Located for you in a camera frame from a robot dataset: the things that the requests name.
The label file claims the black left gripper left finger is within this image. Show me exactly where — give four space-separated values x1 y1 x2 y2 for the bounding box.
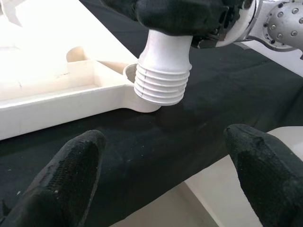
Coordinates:
0 129 107 227

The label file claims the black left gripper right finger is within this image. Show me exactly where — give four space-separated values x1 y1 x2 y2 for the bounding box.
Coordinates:
223 123 303 227

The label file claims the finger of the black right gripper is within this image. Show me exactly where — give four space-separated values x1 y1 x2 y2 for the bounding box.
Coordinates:
136 0 230 37
99 0 143 23

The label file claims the white plastic table leg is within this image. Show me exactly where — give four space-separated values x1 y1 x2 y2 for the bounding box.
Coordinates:
134 28 192 106

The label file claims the white plastic children table top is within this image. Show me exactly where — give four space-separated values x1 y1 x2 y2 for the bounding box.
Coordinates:
0 0 164 141

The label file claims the black tablecloth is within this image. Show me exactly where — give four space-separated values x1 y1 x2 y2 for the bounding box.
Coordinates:
0 0 303 227

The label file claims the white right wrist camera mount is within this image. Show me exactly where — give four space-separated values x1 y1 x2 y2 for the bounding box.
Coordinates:
215 0 261 48

